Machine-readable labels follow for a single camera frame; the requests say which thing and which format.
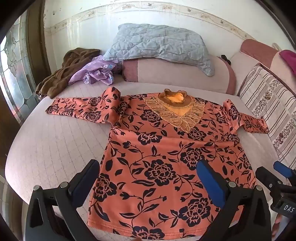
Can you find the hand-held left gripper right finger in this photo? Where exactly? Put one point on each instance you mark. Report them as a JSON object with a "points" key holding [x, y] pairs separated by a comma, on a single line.
{"points": [[210, 183]]}

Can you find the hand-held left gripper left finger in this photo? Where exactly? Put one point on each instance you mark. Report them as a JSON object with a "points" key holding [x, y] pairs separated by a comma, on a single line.
{"points": [[86, 178]]}

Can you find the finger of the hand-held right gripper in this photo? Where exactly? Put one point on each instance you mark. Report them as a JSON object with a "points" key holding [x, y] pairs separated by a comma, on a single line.
{"points": [[281, 168], [266, 177]]}

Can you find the orange black floral blouse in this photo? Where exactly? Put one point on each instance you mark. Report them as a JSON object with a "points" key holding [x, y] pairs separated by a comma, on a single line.
{"points": [[150, 150]]}

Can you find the person's right hand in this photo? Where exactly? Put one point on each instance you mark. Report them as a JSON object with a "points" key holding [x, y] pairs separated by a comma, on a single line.
{"points": [[276, 223]]}

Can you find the white quilted bed cover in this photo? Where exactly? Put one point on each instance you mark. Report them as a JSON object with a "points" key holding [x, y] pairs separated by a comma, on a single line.
{"points": [[57, 143]]}

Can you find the striped floral cushion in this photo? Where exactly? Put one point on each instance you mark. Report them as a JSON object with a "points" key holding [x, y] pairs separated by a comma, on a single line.
{"points": [[266, 99]]}

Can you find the brown garment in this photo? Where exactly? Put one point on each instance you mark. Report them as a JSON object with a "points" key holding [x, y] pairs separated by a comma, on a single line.
{"points": [[60, 76]]}

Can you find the magenta cloth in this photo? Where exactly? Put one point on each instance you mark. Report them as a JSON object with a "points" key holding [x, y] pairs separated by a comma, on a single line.
{"points": [[289, 61]]}

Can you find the purple floral garment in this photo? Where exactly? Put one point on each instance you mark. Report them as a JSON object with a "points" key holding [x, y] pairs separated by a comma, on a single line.
{"points": [[97, 71]]}

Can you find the small black object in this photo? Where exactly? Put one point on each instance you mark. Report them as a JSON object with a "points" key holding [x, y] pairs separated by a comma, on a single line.
{"points": [[226, 59]]}

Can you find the leaded glass window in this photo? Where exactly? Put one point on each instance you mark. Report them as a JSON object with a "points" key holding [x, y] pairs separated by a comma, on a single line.
{"points": [[13, 69]]}

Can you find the grey quilted blanket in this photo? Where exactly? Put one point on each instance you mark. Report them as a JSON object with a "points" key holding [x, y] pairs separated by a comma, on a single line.
{"points": [[157, 44]]}

